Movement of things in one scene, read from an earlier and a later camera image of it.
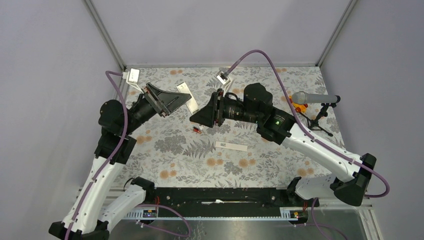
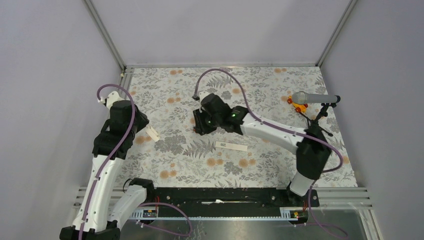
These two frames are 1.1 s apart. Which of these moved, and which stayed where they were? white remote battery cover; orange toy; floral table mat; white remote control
Moved: white remote control
Stayed: floral table mat; orange toy; white remote battery cover
